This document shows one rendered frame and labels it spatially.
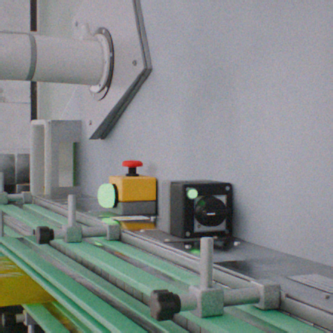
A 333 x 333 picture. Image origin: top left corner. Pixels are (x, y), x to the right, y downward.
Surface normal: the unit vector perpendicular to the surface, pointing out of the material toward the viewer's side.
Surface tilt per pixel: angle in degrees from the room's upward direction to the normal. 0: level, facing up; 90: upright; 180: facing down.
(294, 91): 0
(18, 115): 90
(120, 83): 4
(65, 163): 90
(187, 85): 0
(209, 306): 90
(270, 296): 90
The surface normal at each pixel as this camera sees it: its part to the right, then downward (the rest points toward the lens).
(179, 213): -0.92, 0.02
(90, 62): 0.44, 0.11
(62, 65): 0.42, 0.32
